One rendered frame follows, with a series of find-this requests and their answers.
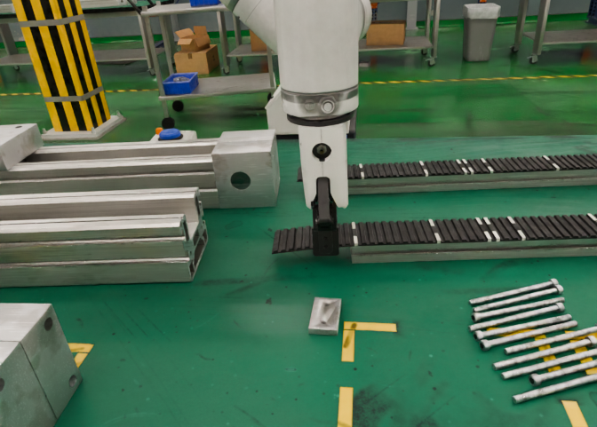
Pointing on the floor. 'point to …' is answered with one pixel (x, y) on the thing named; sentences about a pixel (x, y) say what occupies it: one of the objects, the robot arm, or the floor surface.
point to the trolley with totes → (223, 85)
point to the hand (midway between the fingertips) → (325, 229)
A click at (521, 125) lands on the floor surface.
